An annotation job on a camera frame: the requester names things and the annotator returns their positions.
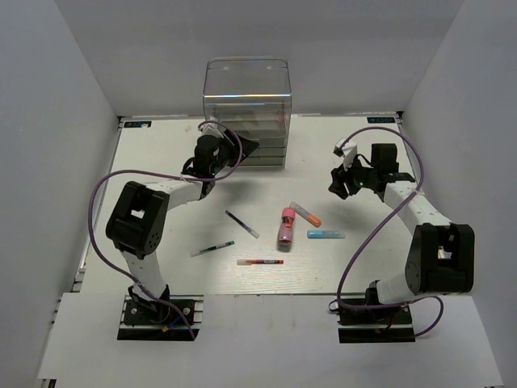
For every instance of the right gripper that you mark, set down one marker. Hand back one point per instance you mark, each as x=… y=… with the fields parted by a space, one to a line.
x=340 y=176

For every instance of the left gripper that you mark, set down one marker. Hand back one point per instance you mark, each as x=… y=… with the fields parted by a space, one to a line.
x=248 y=147

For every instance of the clear drawer organizer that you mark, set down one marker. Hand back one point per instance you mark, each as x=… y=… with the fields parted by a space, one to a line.
x=261 y=118

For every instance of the pink glue bottle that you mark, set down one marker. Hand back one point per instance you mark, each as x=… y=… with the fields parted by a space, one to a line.
x=285 y=232

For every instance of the clear organizer lid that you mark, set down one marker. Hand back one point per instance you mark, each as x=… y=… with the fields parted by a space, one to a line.
x=240 y=76

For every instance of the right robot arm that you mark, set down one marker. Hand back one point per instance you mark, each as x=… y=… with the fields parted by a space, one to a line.
x=441 y=255

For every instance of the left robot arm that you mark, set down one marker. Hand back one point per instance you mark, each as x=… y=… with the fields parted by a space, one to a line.
x=136 y=224

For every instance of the orange capped marker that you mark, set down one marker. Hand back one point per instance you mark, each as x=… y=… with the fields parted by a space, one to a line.
x=304 y=213

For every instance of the blue eraser case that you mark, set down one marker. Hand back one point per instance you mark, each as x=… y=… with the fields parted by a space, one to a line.
x=325 y=234

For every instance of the purple pen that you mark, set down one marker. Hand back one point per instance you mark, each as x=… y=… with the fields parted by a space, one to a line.
x=242 y=224

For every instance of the green pen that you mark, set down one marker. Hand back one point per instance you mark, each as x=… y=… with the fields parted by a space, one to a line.
x=212 y=248

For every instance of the red pen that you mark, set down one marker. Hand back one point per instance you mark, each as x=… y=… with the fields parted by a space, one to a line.
x=247 y=262

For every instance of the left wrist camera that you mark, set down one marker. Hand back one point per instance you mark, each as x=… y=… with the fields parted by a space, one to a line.
x=210 y=129

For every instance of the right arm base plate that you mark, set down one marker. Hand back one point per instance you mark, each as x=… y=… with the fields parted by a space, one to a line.
x=373 y=326

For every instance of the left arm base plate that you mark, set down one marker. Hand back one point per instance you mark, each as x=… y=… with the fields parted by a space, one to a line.
x=140 y=324

